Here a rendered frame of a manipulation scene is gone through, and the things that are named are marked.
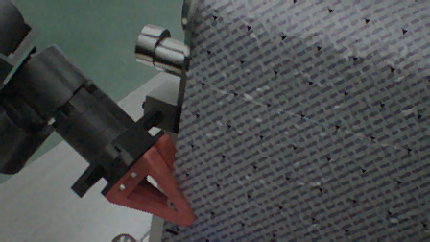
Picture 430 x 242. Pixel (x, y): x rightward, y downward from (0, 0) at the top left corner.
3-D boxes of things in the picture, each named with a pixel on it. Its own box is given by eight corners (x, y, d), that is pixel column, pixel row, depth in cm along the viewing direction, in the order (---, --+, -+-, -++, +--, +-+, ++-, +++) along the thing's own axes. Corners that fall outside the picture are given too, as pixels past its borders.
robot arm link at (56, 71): (24, 43, 70) (57, 30, 75) (-14, 96, 73) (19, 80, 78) (82, 99, 69) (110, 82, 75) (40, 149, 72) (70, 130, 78)
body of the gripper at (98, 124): (83, 205, 70) (22, 146, 71) (135, 157, 79) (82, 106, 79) (122, 160, 67) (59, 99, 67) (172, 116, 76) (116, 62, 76)
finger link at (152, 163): (160, 255, 72) (85, 183, 73) (191, 218, 79) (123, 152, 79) (203, 213, 69) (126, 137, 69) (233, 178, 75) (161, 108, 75)
